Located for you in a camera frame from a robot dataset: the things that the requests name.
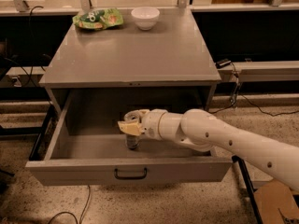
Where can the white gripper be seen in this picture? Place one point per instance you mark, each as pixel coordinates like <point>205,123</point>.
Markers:
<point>150,124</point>

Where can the silver blue redbull can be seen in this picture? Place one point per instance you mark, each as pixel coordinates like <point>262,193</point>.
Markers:
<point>132,141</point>

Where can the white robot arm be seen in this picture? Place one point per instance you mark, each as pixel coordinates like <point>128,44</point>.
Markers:
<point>199,128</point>

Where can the open grey top drawer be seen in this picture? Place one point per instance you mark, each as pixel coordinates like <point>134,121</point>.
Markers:
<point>87,144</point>

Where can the grey metal drawer cabinet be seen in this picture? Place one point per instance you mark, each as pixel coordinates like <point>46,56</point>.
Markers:
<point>172,53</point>

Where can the white ceramic bowl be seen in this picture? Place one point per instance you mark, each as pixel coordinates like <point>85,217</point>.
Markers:
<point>145,18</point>

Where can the black power adapter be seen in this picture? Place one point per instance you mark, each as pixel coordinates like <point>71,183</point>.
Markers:
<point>222,63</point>

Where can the green chip bag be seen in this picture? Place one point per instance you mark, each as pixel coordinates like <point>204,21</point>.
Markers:
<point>101,19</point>

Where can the black metal stand bar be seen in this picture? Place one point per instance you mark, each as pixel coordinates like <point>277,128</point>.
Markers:
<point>249,187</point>

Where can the brown cardboard box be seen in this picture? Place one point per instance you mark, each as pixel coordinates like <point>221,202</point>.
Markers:
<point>276,204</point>

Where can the black drawer handle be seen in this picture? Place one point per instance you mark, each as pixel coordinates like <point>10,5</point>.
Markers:
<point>130,175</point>

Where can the black left frame bar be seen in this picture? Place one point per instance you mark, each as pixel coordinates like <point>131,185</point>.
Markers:
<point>46,122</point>

